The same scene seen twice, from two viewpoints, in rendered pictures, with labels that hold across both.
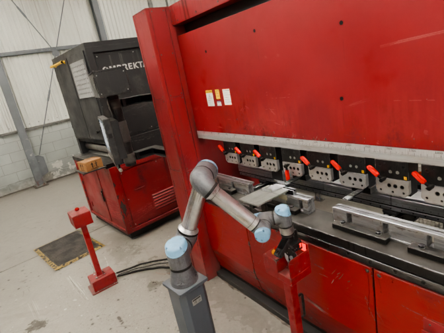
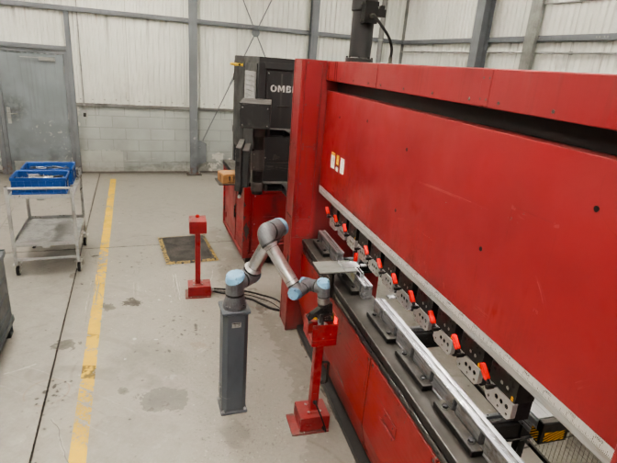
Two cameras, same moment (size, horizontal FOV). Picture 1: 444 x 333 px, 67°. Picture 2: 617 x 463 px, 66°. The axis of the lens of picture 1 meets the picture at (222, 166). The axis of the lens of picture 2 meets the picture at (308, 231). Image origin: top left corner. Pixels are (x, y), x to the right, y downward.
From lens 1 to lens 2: 132 cm
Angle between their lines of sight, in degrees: 16
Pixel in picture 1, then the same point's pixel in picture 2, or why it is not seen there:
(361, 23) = (414, 157)
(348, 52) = (405, 175)
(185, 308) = (225, 326)
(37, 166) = (196, 152)
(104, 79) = (248, 112)
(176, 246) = (233, 276)
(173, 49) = (319, 102)
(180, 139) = (298, 187)
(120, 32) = (337, 24)
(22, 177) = (178, 158)
